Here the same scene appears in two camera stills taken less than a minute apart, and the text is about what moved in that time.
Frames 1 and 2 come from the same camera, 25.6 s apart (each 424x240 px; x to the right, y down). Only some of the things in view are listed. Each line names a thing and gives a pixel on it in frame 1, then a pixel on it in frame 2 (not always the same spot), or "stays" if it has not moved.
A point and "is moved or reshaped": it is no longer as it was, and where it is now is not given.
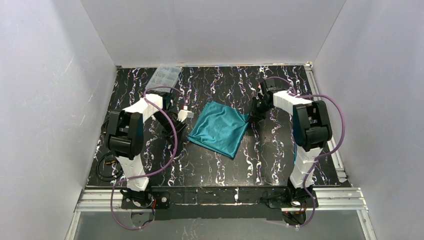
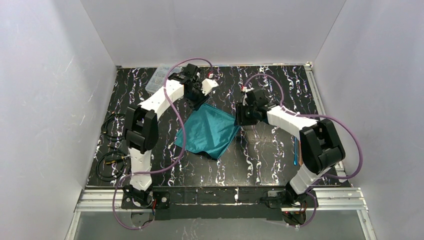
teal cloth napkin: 220,127 is moved or reshaped
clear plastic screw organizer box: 165,75 stays
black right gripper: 258,105 → 243,115
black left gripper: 177,124 → 194,98
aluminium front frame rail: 94,201 stays
